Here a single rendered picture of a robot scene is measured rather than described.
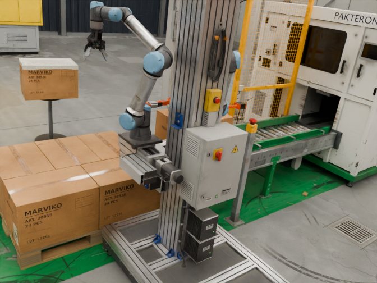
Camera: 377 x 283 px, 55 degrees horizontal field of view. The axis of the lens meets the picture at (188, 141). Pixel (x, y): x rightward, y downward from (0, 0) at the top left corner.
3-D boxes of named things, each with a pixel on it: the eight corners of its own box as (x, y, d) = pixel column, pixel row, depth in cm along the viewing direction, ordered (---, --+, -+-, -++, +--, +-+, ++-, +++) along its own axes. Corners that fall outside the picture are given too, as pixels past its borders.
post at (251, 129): (234, 218, 356) (252, 122, 317) (238, 221, 351) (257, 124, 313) (228, 219, 352) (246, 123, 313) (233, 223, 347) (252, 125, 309)
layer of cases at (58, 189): (111, 164, 400) (113, 130, 385) (161, 210, 329) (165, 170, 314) (-10, 188, 330) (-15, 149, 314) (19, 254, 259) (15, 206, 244)
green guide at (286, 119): (292, 118, 491) (294, 112, 488) (298, 120, 484) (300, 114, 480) (200, 135, 397) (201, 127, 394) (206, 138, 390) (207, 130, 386)
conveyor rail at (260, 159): (329, 145, 453) (333, 131, 446) (333, 147, 449) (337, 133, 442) (179, 187, 317) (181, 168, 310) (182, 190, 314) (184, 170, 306)
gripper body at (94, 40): (93, 50, 220) (93, 30, 215) (88, 48, 226) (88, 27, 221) (105, 50, 224) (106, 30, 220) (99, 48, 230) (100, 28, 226)
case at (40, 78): (70, 88, 477) (70, 58, 462) (78, 98, 446) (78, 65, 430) (21, 90, 448) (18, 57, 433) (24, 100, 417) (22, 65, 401)
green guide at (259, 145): (326, 132, 453) (329, 125, 450) (334, 135, 446) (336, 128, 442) (234, 154, 359) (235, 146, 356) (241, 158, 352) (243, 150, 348)
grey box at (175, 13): (184, 39, 413) (187, 10, 401) (187, 39, 409) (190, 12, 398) (170, 39, 401) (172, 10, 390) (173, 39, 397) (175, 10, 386)
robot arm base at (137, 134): (155, 138, 249) (156, 125, 245) (136, 142, 240) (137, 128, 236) (144, 131, 260) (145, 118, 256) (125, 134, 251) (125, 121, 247)
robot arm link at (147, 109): (153, 122, 249) (155, 104, 244) (143, 128, 238) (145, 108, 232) (138, 118, 253) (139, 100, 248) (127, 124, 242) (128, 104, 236)
